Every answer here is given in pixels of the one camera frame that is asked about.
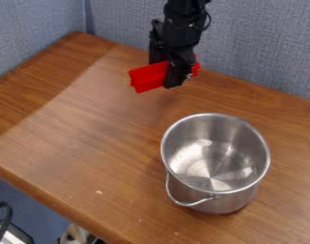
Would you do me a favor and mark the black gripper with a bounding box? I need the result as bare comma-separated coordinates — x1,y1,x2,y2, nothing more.
150,12,208,89

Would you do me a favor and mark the red rectangular block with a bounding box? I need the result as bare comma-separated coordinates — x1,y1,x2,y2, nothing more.
127,54,202,93

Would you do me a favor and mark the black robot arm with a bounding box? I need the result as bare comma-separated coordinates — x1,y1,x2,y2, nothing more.
149,0,212,89

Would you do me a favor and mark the stainless steel pot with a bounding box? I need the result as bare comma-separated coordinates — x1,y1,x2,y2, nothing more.
161,112,270,214

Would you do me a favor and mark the white object under table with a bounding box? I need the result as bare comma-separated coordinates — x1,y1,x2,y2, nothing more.
54,223,106,244

